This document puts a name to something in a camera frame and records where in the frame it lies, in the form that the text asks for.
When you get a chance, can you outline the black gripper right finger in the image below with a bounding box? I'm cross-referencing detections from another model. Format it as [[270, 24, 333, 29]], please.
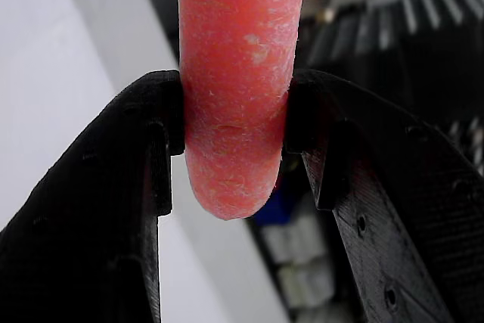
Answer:
[[283, 68, 484, 323]]

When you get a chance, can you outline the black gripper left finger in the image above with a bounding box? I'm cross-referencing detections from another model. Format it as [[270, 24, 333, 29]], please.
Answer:
[[0, 70, 186, 323]]

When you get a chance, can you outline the small orange snack piece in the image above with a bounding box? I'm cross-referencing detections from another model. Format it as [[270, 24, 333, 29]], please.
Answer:
[[175, 0, 309, 221]]

